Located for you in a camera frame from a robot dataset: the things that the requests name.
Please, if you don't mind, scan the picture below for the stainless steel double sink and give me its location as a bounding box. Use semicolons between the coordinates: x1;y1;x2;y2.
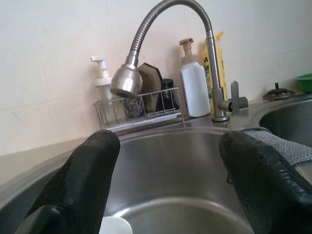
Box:
0;94;312;234

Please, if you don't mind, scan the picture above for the white pump bottle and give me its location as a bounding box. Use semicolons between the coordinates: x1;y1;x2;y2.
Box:
179;38;212;118

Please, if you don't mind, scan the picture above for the grey dish cloth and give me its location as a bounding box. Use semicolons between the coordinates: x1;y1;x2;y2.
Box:
242;126;312;166

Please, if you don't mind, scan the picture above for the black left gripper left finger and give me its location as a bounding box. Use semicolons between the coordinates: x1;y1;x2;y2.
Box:
14;129;121;234

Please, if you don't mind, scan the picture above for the black dish brush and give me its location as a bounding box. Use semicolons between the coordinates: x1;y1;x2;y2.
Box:
156;78;181;113

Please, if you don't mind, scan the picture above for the flexible steel hose faucet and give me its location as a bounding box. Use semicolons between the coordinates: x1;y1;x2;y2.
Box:
109;0;249;122

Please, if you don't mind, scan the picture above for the steel wool scrubber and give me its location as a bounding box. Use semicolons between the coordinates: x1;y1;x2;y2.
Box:
123;96;145;120

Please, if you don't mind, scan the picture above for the white ceramic cup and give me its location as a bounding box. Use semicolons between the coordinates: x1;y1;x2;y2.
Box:
98;215;134;234

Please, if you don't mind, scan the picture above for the steel wire sink caddy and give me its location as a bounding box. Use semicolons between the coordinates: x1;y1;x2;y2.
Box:
92;86;186;131

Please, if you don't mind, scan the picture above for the yellow dish soap bottle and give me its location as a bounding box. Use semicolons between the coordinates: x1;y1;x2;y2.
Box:
201;31;229;113

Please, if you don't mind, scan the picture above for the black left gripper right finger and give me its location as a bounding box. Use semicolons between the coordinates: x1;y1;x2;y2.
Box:
218;131;312;234

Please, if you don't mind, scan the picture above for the clear pump bottle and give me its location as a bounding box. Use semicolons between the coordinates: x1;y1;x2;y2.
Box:
90;56;115;125

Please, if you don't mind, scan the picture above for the dark metal sink strainer plug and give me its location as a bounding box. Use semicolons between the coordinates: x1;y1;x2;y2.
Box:
262;82;295;101

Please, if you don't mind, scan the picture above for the green plastic bowl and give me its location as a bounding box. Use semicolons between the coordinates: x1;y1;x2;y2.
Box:
296;73;312;94

